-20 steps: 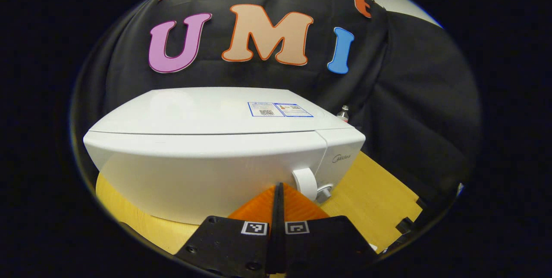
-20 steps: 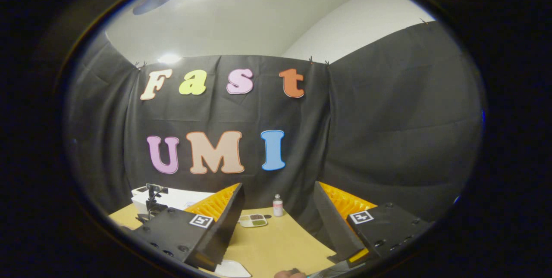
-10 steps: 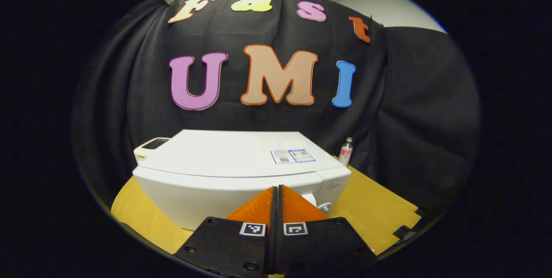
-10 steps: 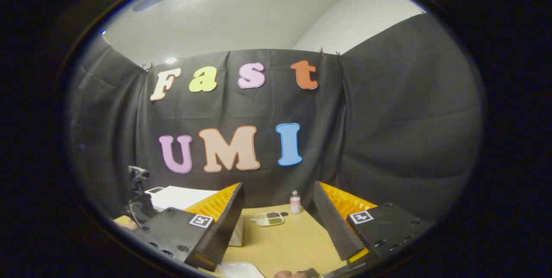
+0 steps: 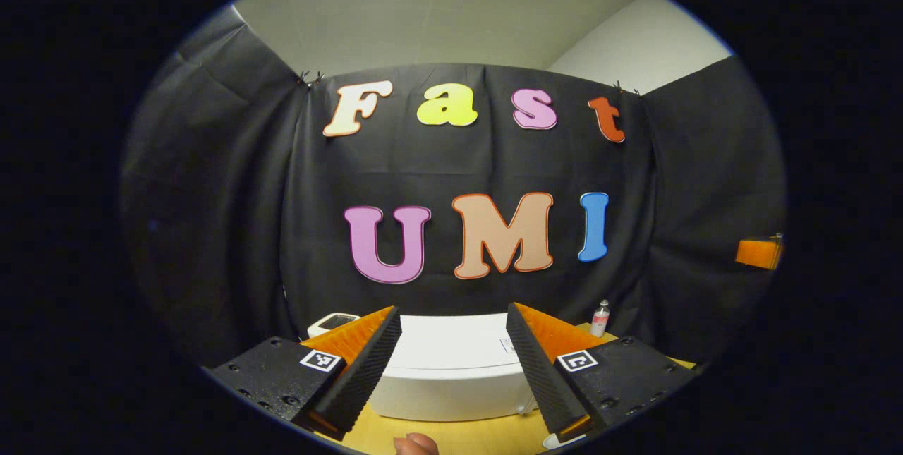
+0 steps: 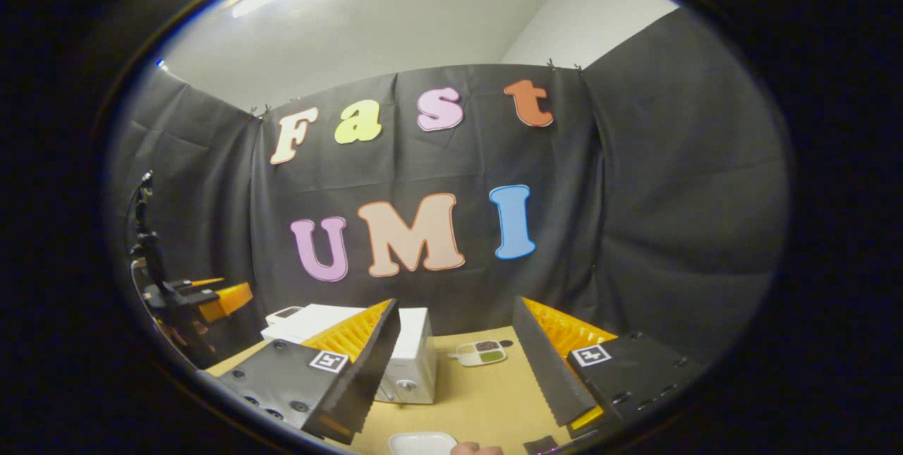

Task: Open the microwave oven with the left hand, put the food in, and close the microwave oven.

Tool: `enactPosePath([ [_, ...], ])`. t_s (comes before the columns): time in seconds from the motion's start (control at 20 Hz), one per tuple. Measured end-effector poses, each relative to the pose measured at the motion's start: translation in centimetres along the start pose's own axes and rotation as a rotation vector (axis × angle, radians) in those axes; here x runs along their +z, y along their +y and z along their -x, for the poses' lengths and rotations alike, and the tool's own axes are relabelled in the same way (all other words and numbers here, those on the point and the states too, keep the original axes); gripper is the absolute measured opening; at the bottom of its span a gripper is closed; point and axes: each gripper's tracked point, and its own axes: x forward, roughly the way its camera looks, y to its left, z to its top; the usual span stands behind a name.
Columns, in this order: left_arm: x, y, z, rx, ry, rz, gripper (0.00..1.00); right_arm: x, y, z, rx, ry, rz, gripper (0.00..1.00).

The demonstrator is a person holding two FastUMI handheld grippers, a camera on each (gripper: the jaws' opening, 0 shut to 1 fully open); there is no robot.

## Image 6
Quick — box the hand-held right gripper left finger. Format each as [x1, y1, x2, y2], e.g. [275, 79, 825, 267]
[212, 298, 401, 444]

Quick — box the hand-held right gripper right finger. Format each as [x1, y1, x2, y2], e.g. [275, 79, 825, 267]
[512, 296, 706, 435]

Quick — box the white microwave oven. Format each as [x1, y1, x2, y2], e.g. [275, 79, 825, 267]
[261, 304, 437, 405]

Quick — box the divided white condiment dish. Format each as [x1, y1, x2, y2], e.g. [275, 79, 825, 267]
[448, 340, 514, 368]

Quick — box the white square plate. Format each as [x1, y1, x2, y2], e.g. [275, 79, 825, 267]
[388, 432, 458, 455]

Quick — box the black backdrop cloth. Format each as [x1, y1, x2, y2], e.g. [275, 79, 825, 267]
[106, 7, 789, 364]

